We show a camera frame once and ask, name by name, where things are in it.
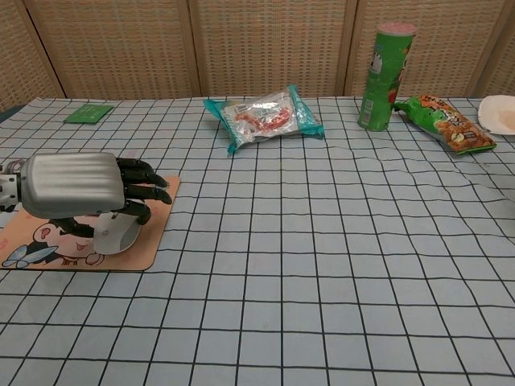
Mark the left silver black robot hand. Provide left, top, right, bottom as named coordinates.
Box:
left=18, top=152, right=173, bottom=236

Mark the white computer mouse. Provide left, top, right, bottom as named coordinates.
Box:
left=93, top=211, right=142, bottom=256

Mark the orange cartoon girl mouse pad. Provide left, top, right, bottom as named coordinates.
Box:
left=0, top=175, right=182, bottom=273

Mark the flat green packet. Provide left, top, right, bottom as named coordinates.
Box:
left=63, top=103, right=114, bottom=125

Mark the teal clear snack bag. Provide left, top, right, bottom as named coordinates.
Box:
left=202, top=84, right=325, bottom=156

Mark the light blue checkered tablecloth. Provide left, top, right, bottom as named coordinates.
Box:
left=0, top=95, right=515, bottom=386

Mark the woven bamboo folding screen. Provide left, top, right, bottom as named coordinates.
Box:
left=0, top=0, right=515, bottom=113

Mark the green chip can pink lid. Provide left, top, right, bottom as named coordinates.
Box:
left=357, top=23, right=418, bottom=133

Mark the green orange snack bag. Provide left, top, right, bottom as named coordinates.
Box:
left=393, top=95, right=496, bottom=157

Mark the white shallow bowl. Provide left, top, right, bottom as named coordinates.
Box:
left=477, top=95, right=515, bottom=136

